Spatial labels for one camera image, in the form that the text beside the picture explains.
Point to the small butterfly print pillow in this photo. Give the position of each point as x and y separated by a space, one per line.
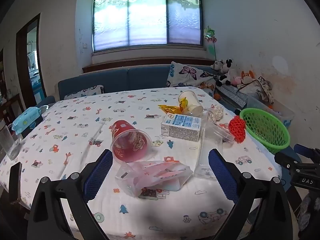
85 91

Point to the black white mouse plush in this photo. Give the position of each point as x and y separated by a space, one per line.
227 65

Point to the dark wooden door frame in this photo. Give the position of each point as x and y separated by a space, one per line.
21 55

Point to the wooden window ledge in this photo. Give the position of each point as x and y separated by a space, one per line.
140 63

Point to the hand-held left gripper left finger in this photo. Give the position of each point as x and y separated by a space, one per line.
98 175

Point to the yellow foil wrapper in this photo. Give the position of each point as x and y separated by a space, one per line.
170 109

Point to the black white cow plush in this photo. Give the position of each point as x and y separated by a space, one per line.
223 80

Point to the black white patterned cloth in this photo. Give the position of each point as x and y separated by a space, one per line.
232 96

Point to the grey white dog plush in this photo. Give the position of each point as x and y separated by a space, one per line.
217 65

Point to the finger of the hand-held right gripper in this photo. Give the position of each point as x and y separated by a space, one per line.
303 150
286 161

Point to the small orange ball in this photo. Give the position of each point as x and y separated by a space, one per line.
216 96

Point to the dark wooden chair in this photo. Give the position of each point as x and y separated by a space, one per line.
10 105

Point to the clear plastic storage box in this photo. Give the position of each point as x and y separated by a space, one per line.
280 111

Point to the blue wet wipes pack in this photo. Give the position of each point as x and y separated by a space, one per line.
26 117

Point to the clear glass pitcher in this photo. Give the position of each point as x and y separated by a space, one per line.
8 142

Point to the beige paper cup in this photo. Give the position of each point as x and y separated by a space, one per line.
192 102

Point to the small black device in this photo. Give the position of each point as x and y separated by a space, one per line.
237 111

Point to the red foam fruit net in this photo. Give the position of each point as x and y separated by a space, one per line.
237 128

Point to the pink plush toy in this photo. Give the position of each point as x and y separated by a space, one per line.
236 80

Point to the large butterfly print pillow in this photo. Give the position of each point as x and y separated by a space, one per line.
187 75

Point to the white wrapper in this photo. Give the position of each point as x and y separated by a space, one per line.
215 112

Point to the orange fox plush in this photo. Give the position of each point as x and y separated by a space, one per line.
247 76

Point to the printed white tablecloth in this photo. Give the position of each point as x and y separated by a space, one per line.
75 120

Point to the clear pink plastic bag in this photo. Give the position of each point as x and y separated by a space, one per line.
155 177

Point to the red plastic cup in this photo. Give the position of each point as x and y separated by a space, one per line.
130 142

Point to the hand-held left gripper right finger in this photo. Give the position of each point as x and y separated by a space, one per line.
222 175

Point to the colourful pinwheel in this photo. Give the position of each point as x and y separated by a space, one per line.
209 36

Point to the white blue milk carton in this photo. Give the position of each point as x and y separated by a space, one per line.
180 127

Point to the green plastic mesh basket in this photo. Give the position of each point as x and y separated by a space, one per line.
262 130

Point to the blue sofa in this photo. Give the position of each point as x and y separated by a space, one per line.
140 77

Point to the window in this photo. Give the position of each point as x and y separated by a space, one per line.
145 17

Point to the tall clear plastic cup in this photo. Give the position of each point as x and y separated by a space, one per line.
207 160

